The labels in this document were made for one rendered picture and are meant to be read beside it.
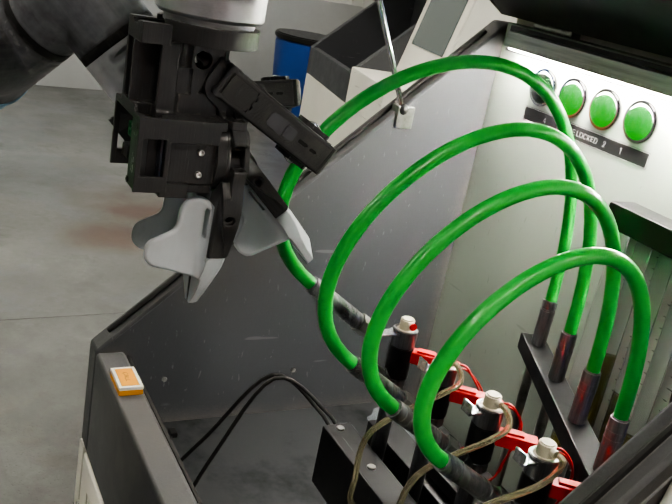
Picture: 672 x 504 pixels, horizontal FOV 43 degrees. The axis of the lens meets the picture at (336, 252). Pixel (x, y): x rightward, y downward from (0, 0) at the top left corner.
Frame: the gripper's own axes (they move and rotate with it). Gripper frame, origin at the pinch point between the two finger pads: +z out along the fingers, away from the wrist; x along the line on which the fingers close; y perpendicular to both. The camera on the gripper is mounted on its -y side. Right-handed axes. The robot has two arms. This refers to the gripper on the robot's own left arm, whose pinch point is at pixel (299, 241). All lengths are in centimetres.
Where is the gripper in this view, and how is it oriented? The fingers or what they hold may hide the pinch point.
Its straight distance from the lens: 82.0
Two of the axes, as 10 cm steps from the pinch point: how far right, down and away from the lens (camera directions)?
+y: -7.7, 6.2, -1.2
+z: 5.7, 7.7, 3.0
